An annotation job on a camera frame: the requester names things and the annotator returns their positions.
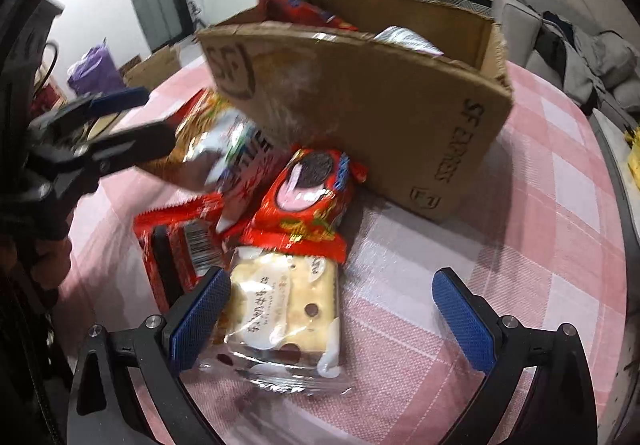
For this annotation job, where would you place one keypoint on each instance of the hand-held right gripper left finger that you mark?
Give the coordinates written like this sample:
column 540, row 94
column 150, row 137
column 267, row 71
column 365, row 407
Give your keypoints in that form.
column 200, row 320

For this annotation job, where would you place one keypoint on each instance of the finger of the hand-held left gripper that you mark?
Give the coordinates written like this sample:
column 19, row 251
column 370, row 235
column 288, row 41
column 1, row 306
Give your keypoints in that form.
column 135, row 140
column 120, row 97

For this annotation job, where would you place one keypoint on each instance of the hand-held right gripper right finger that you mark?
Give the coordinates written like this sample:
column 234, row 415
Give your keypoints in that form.
column 465, row 325

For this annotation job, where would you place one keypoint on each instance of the red noodle snack bag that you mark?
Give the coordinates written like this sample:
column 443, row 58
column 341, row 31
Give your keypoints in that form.
column 197, row 135

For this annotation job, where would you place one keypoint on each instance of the red barcode snack packet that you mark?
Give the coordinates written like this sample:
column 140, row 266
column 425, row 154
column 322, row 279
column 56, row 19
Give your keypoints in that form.
column 185, row 240

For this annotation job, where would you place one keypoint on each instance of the yellow cheese cake packet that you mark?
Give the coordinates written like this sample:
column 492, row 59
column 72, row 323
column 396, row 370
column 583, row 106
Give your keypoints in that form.
column 285, row 315

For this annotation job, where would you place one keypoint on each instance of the white red snack packet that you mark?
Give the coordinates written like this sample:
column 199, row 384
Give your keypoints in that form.
column 245, row 160

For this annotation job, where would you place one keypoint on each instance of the red cookie packet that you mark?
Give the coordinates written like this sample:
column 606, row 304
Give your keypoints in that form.
column 305, row 200

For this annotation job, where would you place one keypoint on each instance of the red triangular chip bag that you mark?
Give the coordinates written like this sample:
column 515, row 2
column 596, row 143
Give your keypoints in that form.
column 300, row 10

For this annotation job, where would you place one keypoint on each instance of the brown cardboard box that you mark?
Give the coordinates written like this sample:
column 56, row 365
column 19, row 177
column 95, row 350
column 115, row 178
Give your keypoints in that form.
column 380, row 115

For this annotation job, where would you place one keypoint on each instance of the purple silver snack bag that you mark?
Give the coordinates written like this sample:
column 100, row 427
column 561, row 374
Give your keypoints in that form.
column 405, row 39

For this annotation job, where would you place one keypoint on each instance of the person's left hand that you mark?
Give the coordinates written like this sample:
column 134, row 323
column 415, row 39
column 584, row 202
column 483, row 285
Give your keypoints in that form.
column 52, row 260

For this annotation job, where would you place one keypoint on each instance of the purple plastic bag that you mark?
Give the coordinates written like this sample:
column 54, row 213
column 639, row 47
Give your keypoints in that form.
column 92, row 70

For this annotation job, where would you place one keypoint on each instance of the cardboard box with print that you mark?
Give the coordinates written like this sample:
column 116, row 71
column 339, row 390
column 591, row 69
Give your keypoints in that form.
column 152, row 67

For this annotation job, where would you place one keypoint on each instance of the pink checked tablecloth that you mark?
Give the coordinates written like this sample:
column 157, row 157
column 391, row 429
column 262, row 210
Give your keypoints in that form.
column 525, row 225

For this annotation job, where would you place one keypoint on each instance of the yellow plastic bag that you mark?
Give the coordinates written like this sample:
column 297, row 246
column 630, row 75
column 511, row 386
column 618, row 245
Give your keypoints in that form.
column 632, row 152

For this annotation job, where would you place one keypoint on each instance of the grey blanket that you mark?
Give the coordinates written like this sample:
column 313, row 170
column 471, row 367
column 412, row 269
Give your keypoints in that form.
column 595, row 55

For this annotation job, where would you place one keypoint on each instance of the grey sofa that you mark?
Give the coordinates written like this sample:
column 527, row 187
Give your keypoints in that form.
column 520, row 30

